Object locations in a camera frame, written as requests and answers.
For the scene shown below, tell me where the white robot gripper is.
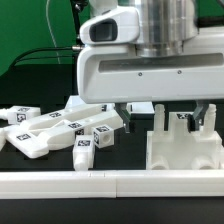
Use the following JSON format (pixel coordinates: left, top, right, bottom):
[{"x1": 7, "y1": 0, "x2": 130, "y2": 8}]
[{"x1": 77, "y1": 27, "x2": 224, "y2": 133}]

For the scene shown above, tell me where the white chair seat block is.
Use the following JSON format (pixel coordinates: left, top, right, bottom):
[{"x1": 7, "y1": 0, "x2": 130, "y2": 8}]
[{"x1": 146, "y1": 104, "x2": 224, "y2": 170}]

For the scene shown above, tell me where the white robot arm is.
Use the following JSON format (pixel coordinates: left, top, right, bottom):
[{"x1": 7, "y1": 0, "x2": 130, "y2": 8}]
[{"x1": 77, "y1": 0, "x2": 224, "y2": 131}]

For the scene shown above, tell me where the long white chair side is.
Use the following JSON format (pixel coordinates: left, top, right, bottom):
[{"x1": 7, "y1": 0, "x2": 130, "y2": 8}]
[{"x1": 4, "y1": 110, "x2": 123, "y2": 159}]

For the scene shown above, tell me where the white cube with hole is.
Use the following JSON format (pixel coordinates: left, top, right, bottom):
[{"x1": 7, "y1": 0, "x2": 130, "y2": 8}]
[{"x1": 92, "y1": 124, "x2": 114, "y2": 148}]

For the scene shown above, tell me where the white piece at left edge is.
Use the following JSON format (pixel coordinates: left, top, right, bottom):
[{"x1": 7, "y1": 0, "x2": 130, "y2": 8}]
[{"x1": 0, "y1": 128, "x2": 6, "y2": 151}]

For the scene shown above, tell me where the white marker base plate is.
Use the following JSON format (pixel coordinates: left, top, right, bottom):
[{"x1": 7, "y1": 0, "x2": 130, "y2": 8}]
[{"x1": 65, "y1": 95, "x2": 154, "y2": 114}]

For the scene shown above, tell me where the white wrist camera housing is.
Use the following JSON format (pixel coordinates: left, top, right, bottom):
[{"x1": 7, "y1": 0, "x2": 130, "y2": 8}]
[{"x1": 80, "y1": 7, "x2": 140, "y2": 45}]

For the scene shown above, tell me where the white U-shaped border frame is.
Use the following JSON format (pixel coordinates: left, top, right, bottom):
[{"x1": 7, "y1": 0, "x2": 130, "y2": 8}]
[{"x1": 0, "y1": 170, "x2": 224, "y2": 199}]

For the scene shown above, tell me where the black cable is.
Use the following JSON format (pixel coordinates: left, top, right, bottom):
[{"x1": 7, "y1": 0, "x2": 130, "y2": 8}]
[{"x1": 7, "y1": 45, "x2": 84, "y2": 71}]

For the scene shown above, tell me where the thin white cable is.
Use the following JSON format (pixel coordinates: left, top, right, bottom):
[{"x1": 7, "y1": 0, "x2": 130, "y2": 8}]
[{"x1": 45, "y1": 0, "x2": 62, "y2": 65}]

